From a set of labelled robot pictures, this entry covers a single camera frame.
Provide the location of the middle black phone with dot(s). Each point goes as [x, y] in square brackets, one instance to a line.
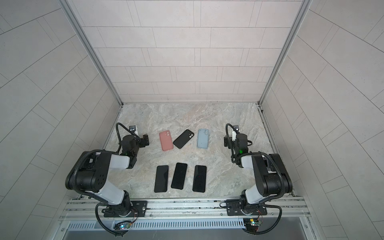
[179, 176]

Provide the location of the black phone case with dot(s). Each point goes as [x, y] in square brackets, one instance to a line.
[183, 139]

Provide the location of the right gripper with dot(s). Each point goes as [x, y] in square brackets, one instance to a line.
[227, 141]

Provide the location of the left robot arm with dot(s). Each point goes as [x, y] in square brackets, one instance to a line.
[89, 177]

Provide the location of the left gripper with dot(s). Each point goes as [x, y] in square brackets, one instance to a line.
[144, 141]

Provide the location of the aluminium mounting rail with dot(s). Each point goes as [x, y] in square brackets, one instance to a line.
[209, 208]

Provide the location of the pink phone case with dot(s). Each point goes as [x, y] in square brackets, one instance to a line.
[166, 140]

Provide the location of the left circuit board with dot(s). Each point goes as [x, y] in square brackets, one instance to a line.
[122, 226]

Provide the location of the circuit board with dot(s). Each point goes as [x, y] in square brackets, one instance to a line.
[252, 224]
[122, 226]

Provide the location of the right circuit board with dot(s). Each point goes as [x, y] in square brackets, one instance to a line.
[252, 224]

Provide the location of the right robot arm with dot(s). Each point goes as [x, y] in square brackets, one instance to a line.
[272, 180]

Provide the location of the ventilation grille strip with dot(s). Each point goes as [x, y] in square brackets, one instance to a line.
[182, 224]

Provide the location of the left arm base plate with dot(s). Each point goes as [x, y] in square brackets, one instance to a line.
[127, 209]

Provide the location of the light blue phone case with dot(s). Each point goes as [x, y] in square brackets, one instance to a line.
[203, 138]

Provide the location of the purple-edged black phone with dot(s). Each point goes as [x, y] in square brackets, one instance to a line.
[161, 181]

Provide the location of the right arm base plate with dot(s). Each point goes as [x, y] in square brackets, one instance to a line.
[241, 208]

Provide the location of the right black phone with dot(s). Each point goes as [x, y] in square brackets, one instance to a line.
[200, 176]

